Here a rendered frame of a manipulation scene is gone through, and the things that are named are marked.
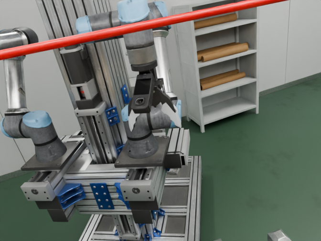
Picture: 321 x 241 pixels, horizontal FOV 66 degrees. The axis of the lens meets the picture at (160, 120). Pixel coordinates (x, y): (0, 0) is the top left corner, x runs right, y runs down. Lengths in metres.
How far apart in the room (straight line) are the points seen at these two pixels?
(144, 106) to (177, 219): 1.44
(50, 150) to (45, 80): 1.83
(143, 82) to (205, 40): 2.86
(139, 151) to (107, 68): 0.41
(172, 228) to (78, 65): 1.28
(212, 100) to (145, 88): 3.14
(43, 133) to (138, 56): 0.78
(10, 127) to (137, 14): 0.96
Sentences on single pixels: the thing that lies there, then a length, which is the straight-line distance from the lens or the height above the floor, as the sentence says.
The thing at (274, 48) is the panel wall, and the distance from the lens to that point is 4.21.
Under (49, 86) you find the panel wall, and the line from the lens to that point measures 3.10.
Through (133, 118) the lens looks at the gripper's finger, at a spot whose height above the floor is 1.37.
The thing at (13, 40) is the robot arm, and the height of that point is 1.61.
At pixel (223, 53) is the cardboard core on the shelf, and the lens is 3.16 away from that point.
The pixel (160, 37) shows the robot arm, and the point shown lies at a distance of 1.08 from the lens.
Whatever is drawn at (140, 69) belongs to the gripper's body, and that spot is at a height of 1.51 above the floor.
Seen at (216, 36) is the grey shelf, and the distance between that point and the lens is 3.54.
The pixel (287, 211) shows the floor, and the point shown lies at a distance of 2.31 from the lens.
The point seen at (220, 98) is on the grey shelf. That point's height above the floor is 0.18.
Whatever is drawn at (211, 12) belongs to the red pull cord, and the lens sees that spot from 0.26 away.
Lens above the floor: 1.66
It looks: 26 degrees down
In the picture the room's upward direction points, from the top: 11 degrees counter-clockwise
